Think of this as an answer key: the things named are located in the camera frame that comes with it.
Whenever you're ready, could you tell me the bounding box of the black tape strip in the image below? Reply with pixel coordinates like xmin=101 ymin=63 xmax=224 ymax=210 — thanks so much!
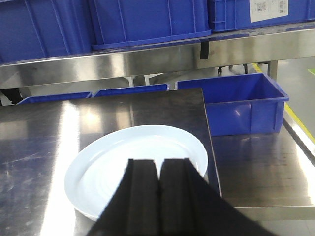
xmin=199 ymin=41 xmax=210 ymax=60

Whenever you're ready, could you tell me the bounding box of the large blue crate left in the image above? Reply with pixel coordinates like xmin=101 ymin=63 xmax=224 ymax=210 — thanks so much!
xmin=0 ymin=0 xmax=95 ymax=63

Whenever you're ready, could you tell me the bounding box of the large blue crate middle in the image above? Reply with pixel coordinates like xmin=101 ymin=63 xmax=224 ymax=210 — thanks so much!
xmin=88 ymin=0 xmax=211 ymax=50

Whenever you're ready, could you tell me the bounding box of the white round plate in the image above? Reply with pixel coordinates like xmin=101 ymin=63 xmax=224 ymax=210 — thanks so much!
xmin=64 ymin=125 xmax=208 ymax=221

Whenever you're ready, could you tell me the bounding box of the white paper label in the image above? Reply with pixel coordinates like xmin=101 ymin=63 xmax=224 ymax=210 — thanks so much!
xmin=249 ymin=0 xmax=289 ymax=23

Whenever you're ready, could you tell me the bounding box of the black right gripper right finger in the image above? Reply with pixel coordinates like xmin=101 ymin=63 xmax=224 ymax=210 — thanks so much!
xmin=159 ymin=159 xmax=272 ymax=236

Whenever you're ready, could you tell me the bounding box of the stainless steel shelf rail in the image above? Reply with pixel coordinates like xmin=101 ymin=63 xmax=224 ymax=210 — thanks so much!
xmin=0 ymin=22 xmax=315 ymax=89

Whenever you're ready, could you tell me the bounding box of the black office chair base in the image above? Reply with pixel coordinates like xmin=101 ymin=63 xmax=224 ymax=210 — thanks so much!
xmin=217 ymin=64 xmax=248 ymax=76

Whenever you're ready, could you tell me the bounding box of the large blue crate right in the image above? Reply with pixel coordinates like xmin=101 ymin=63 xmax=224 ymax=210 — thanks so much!
xmin=207 ymin=0 xmax=315 ymax=32

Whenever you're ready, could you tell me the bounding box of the large blue crate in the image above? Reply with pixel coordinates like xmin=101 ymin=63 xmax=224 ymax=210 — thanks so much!
xmin=88 ymin=0 xmax=211 ymax=50
xmin=0 ymin=0 xmax=95 ymax=63
xmin=207 ymin=0 xmax=315 ymax=32

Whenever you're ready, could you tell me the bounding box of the low blue bin left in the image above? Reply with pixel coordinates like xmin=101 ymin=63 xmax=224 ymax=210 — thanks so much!
xmin=18 ymin=91 xmax=92 ymax=105

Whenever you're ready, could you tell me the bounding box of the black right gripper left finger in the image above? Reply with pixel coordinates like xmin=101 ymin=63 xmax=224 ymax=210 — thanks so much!
xmin=87 ymin=159 xmax=159 ymax=236

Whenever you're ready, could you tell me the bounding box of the low blue bin middle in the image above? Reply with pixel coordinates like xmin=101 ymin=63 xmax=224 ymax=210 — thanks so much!
xmin=93 ymin=84 xmax=169 ymax=97

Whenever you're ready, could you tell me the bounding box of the low blue bin right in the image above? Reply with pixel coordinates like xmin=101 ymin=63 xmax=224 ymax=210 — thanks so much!
xmin=176 ymin=73 xmax=289 ymax=136

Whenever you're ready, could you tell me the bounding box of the low blue bin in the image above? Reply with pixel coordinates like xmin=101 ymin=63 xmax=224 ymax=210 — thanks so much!
xmin=18 ymin=91 xmax=92 ymax=105
xmin=93 ymin=84 xmax=169 ymax=97
xmin=176 ymin=73 xmax=289 ymax=136

